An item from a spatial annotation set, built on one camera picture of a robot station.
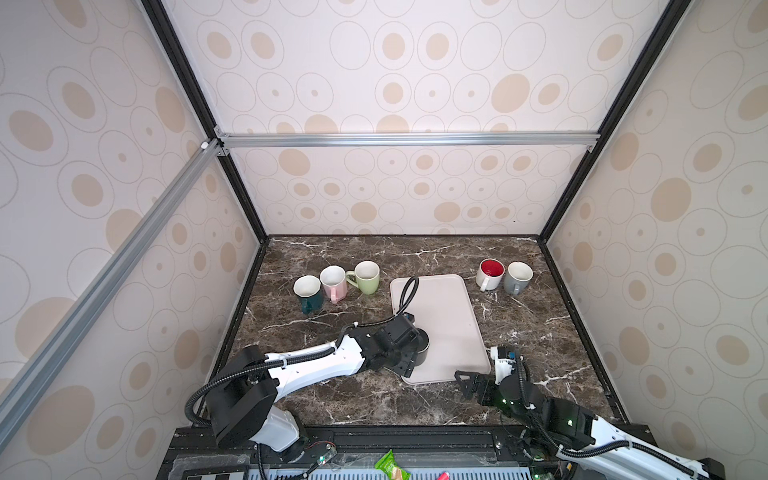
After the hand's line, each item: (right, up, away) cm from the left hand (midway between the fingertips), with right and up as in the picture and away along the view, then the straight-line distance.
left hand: (413, 357), depth 81 cm
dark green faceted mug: (-33, +18, +15) cm, 40 cm away
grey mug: (+35, +21, +16) cm, 44 cm away
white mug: (+28, +22, +22) cm, 41 cm away
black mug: (+3, -2, +7) cm, 8 cm away
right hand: (+14, -5, -2) cm, 15 cm away
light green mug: (-15, +21, +17) cm, 31 cm away
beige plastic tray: (+12, +10, +20) cm, 25 cm away
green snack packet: (-7, -21, -12) cm, 25 cm away
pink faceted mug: (-25, +20, +16) cm, 36 cm away
